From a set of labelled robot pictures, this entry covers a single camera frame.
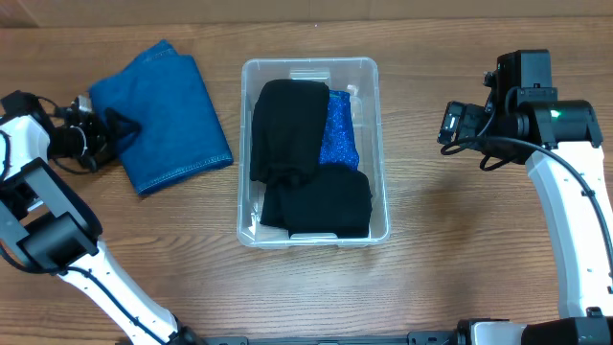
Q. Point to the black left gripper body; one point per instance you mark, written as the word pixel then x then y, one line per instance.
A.
pixel 102 140

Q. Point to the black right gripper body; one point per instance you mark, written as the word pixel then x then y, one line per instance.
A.
pixel 480 126

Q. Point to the blue denim cloth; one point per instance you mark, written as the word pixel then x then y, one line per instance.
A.
pixel 181 136

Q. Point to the blue green sequin garment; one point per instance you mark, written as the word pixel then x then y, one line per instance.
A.
pixel 338 143

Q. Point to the black cloth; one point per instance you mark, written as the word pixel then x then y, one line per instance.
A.
pixel 272 210
pixel 337 201
pixel 288 125

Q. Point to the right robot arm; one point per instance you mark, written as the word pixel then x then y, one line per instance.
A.
pixel 560 144

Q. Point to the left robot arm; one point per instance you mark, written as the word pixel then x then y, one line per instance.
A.
pixel 46 228

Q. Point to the clear plastic storage bin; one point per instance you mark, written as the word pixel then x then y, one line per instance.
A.
pixel 357 76

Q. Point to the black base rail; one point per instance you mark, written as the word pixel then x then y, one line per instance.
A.
pixel 335 339

